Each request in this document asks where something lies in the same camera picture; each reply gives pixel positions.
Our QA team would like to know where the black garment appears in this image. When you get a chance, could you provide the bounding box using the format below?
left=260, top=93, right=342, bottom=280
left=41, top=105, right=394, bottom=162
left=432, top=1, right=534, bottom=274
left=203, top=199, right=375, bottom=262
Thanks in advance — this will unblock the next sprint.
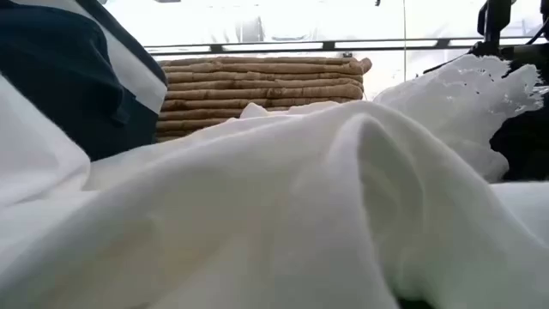
left=489, top=83, right=549, bottom=182

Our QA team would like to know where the white lace garment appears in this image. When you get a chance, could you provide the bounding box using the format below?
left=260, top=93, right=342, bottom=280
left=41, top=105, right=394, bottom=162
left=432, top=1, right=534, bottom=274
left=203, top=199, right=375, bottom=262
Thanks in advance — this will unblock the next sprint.
left=371, top=54, right=545, bottom=185

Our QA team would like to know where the plain white garment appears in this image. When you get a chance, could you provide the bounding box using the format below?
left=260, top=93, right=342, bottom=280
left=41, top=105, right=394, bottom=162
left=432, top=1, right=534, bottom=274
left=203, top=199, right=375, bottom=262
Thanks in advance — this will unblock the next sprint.
left=0, top=73, right=549, bottom=309

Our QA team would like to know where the thin hanging cord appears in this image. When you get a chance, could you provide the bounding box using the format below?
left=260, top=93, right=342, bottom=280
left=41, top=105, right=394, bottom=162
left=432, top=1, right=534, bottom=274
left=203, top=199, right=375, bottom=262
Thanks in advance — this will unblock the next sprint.
left=401, top=0, right=407, bottom=83

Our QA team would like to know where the woven wicker laundry basket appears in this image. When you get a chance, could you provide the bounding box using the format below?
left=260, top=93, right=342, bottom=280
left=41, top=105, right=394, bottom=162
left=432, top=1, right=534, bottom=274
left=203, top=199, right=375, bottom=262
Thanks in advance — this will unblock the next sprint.
left=156, top=55, right=373, bottom=143

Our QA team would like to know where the black light bar rail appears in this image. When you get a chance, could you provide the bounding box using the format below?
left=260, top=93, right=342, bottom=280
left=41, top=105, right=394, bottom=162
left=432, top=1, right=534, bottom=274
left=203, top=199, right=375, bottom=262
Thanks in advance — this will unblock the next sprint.
left=143, top=36, right=549, bottom=57

